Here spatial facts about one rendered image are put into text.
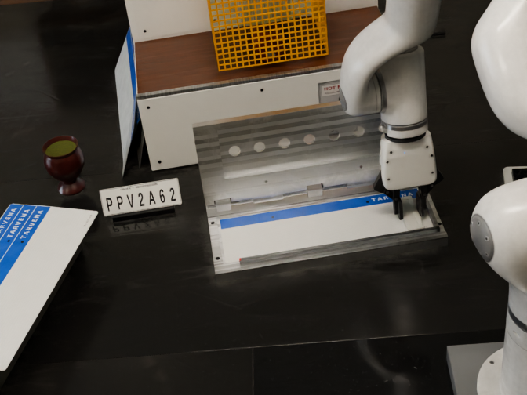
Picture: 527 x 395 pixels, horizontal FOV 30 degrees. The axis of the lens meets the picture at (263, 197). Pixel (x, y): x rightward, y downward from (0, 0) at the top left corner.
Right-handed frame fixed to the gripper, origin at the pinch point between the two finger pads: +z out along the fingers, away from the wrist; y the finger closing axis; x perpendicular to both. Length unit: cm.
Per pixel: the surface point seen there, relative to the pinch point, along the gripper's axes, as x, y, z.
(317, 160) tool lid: 11.3, -15.4, -7.2
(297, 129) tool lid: 10.9, -18.6, -14.5
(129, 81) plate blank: 53, -52, -15
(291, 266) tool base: -6.5, -24.3, 5.3
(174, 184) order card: 17.2, -44.2, -4.0
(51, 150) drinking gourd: 28, -69, -11
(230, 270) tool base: -6.5, -35.5, 4.0
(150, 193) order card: 17, -49, -3
